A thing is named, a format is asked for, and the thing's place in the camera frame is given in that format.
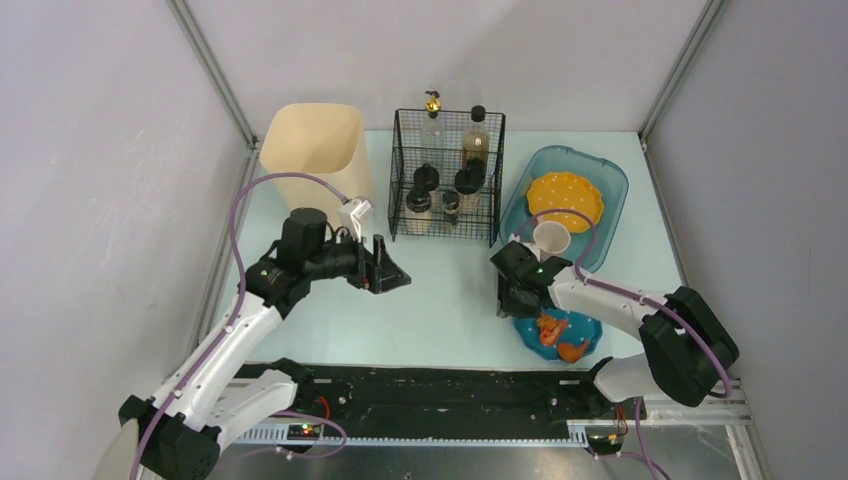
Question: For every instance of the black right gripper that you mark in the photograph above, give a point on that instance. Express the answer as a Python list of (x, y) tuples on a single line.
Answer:
[(506, 291)]

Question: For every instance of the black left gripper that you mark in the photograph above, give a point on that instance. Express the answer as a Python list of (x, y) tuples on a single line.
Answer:
[(373, 264)]

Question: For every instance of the blue dotted plate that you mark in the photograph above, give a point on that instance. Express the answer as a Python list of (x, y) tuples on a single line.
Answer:
[(582, 326)]

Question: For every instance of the pink white mug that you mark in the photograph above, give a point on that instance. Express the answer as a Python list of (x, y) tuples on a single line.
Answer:
[(551, 238)]

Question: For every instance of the spice jar black lid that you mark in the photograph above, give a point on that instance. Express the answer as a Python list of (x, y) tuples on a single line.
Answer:
[(468, 182), (418, 211), (426, 178)]

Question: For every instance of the small pepper shaker jar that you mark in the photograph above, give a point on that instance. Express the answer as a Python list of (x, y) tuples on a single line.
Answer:
[(450, 207)]

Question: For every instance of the yellow dotted plate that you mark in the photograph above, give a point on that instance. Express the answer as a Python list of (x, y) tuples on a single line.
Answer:
[(565, 190)]

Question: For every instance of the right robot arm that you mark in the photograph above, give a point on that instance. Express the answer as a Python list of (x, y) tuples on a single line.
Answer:
[(686, 354)]

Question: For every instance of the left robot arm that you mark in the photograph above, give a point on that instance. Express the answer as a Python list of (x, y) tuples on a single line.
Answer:
[(185, 426)]

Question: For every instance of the food scraps on blue plate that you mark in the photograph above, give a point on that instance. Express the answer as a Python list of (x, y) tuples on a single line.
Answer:
[(551, 333)]

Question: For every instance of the teal plastic basin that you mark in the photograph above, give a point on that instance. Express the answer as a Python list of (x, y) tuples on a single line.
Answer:
[(602, 173)]

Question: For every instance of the beige plastic bin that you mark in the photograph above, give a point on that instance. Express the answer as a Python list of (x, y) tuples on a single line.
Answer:
[(325, 140)]

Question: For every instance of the clear bottle gold pump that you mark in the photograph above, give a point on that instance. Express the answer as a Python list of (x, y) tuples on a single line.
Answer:
[(433, 127)]

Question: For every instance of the brown sauce bottle black cap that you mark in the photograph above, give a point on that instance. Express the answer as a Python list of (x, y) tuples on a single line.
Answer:
[(476, 141)]

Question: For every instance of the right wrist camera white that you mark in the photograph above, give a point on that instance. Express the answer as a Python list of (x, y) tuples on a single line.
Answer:
[(530, 246)]

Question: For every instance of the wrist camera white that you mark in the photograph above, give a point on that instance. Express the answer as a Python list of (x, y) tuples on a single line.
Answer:
[(352, 216), (530, 246)]

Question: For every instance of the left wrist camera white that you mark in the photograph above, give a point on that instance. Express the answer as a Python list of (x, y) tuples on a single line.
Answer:
[(352, 216)]

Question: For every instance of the black wire basket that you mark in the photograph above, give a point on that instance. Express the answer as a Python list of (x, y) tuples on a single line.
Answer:
[(407, 154)]

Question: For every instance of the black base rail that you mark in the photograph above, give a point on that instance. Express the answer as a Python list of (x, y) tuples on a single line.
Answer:
[(376, 403)]

